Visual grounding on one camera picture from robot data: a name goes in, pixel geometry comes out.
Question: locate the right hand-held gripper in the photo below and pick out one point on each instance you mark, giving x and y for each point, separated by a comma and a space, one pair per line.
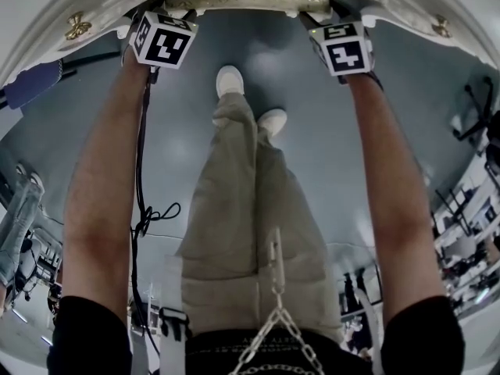
347, 55

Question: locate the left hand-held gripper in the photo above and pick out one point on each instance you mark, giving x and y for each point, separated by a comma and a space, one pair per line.
164, 47

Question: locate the white ornate table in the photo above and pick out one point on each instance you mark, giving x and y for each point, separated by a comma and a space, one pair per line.
97, 10

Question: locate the person's right forearm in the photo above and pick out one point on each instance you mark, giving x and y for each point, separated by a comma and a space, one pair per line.
398, 178

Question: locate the person's left forearm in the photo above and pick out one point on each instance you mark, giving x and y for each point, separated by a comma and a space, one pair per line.
101, 170

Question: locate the person's white left shoe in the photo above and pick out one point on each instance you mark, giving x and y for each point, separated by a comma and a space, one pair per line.
229, 80

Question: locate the person's white shoe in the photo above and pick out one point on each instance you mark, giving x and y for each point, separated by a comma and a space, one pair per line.
273, 121
229, 80

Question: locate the person's white right shoe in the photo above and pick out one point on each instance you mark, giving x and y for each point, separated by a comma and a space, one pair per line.
273, 121

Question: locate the blue chair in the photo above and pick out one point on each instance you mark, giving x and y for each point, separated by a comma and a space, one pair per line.
31, 84

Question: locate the person's beige trousers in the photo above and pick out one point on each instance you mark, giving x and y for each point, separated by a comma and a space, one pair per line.
234, 209

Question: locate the black office chair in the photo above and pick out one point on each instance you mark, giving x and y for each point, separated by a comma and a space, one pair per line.
495, 131

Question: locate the office desks with monitors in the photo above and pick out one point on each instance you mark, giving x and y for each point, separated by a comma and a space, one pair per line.
465, 240

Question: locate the person's black shirt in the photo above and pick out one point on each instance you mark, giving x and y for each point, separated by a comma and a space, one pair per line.
90, 334

